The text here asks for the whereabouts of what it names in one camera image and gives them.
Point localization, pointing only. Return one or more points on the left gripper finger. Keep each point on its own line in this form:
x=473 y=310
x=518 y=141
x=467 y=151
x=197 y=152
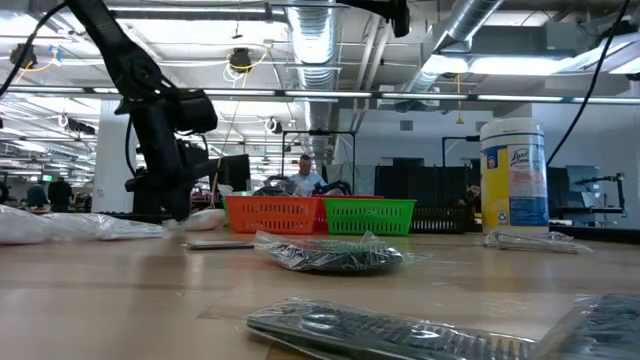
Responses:
x=177 y=205
x=147 y=205

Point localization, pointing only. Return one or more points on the bagged black comb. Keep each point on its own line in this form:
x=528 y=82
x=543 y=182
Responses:
x=600 y=325
x=380 y=332
x=220 y=245

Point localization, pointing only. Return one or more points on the bagged black round hairbrush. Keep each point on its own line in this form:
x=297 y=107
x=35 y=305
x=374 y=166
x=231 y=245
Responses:
x=330 y=255
x=272 y=190

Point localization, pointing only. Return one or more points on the black background robot arm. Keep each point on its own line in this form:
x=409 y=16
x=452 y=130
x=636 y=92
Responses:
x=332 y=187

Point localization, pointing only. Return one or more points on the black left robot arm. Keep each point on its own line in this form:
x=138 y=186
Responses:
x=127 y=62

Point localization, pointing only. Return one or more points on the black background monitor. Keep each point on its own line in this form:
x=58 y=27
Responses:
x=235 y=172

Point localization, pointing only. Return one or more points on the white building column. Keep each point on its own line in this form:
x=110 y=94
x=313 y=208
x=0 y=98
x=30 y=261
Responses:
x=102 y=165

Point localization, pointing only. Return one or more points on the person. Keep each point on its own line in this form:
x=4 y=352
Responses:
x=306 y=180
x=36 y=196
x=60 y=195
x=472 y=195

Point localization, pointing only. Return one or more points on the orange plastic basket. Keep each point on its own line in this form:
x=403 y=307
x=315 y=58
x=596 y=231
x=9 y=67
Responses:
x=272 y=215

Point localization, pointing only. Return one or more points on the long light strip bar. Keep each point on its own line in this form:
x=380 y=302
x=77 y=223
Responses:
x=320 y=94

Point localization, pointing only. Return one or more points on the black ceiling device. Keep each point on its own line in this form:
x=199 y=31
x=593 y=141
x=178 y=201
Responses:
x=23 y=55
x=241 y=59

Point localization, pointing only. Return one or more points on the black partition panel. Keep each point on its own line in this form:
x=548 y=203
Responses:
x=425 y=182

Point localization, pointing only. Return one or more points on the green plastic basket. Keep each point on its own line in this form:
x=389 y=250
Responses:
x=370 y=217

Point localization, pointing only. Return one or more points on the Lysol wipes canister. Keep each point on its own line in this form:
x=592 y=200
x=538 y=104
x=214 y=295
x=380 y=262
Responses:
x=515 y=175

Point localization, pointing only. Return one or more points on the black plastic basket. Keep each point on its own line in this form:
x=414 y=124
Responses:
x=440 y=220

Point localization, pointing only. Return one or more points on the grey background monitor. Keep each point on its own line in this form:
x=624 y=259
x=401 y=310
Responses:
x=580 y=182

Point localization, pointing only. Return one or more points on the black background rig frame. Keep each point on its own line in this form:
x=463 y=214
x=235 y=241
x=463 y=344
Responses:
x=320 y=132
x=462 y=138

